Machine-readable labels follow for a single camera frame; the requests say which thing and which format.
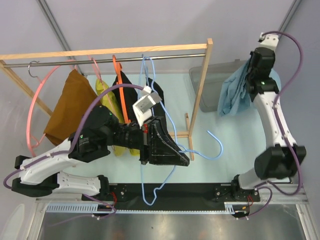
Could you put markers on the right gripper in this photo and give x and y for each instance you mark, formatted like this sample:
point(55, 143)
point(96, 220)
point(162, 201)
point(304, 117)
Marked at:
point(251, 53)

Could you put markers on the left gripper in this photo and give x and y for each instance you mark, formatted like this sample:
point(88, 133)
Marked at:
point(164, 151)

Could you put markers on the light blue trousers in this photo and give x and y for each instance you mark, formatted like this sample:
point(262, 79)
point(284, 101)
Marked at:
point(234, 97)

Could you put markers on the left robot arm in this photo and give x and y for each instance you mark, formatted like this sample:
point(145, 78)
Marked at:
point(43, 175)

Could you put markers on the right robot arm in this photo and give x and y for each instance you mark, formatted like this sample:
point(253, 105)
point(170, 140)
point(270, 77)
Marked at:
point(282, 156)

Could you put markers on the black trousers on blue hanger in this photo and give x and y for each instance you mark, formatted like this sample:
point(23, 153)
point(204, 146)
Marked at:
point(158, 111)

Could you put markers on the yellow trousers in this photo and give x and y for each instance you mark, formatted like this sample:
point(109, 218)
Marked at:
point(131, 97)

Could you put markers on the orange plastic hanger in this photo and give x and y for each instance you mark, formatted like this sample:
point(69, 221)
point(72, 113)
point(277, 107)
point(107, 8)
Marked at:
point(118, 69)

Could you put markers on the brown trousers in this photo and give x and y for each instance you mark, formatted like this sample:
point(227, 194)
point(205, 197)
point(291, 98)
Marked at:
point(77, 95)

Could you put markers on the pink plastic hanger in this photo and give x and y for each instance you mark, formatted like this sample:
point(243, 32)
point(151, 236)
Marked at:
point(31, 141)

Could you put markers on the clear plastic bin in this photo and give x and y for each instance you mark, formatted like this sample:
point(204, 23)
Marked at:
point(215, 76)

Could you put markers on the wooden clothes rack frame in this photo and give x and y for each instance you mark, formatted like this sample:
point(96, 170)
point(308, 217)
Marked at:
point(7, 69)

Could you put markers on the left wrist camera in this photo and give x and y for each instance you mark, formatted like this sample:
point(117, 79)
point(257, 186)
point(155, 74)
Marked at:
point(142, 108)

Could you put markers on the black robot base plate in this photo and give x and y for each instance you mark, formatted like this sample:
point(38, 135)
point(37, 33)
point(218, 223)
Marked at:
point(173, 196)

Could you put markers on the white cable duct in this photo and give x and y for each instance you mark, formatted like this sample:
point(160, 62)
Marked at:
point(98, 208)

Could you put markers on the pink wire hanger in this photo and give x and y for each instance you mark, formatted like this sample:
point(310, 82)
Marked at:
point(97, 70)

